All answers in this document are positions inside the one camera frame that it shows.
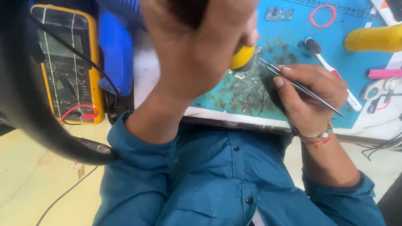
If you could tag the person's right hand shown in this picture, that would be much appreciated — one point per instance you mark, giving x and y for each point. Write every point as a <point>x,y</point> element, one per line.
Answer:
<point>311,103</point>

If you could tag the person's left hand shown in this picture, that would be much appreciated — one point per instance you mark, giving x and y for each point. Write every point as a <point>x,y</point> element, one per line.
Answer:
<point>188,59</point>

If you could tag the yellow-tipped black hot air tool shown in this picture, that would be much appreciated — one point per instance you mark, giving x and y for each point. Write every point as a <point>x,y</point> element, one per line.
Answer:
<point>240,58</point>

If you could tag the thin metal tweezers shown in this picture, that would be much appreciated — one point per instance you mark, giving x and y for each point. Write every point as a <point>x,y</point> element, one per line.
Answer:
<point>267,66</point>

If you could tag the white and red toothbrush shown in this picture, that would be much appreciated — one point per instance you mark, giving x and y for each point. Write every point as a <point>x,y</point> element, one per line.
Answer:
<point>328,66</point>

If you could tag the small gold circuit board piece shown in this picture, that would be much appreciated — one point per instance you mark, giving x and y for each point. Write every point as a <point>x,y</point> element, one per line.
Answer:
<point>239,74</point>

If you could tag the blue stained work mat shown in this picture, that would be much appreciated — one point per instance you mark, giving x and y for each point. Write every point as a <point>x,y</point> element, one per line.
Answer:
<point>351,62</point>

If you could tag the blue plastic box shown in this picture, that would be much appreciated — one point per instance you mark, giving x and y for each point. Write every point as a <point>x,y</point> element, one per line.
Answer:
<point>116,53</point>

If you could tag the pink flat bar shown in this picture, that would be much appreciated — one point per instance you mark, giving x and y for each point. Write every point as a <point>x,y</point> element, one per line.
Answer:
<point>384,73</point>

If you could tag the red rubber band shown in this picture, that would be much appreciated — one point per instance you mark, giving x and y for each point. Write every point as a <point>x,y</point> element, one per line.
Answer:
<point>333,17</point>

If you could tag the grey phone circuit board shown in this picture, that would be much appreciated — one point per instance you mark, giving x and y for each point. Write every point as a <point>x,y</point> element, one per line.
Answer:
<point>278,14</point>

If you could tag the red multimeter probe lead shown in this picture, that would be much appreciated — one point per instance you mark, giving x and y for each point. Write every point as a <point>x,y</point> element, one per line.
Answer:
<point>89,116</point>

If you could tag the orange and white box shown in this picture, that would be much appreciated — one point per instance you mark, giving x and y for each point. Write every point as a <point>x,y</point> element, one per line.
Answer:
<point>384,8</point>

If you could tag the yellow digital multimeter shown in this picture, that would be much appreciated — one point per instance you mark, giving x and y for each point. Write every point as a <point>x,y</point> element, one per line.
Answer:
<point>66,78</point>

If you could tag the teal button shirt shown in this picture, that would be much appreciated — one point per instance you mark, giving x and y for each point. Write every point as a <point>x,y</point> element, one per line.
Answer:
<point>213,182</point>

